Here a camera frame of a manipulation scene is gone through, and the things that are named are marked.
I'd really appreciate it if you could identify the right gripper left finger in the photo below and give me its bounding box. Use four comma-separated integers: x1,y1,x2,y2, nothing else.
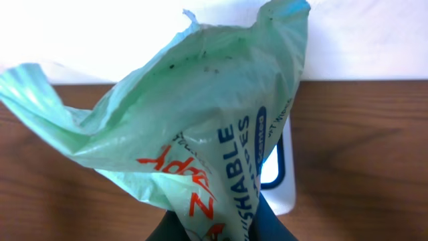
146,211,190,241

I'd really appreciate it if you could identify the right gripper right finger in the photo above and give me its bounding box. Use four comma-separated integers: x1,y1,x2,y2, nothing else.
249,194,298,241

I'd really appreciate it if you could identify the mint green snack packet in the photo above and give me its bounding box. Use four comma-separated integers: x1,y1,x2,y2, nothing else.
1,0,310,240

